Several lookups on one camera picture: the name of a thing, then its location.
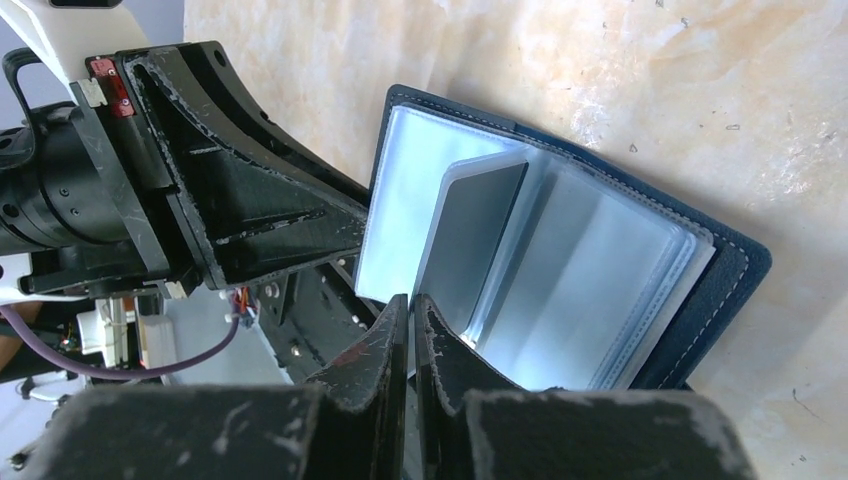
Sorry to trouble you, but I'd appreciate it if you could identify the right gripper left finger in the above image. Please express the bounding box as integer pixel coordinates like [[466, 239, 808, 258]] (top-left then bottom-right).
[[21, 294, 408, 479]]

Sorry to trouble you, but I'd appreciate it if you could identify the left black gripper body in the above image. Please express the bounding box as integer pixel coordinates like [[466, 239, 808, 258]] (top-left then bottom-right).
[[1, 55, 199, 299]]

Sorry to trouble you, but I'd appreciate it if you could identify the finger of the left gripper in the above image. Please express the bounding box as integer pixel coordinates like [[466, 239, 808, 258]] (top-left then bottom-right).
[[115, 41, 369, 288]]

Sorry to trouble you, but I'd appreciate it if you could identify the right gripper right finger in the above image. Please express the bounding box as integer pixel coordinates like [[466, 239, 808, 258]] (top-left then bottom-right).
[[412, 295, 756, 479]]

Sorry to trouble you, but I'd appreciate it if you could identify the dark blue leather card holder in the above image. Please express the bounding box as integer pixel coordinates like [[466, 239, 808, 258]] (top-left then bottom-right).
[[355, 85, 772, 391]]

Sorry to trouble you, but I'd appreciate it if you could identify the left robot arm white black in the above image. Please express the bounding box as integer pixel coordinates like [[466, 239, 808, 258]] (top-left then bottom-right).
[[1, 1, 368, 303]]

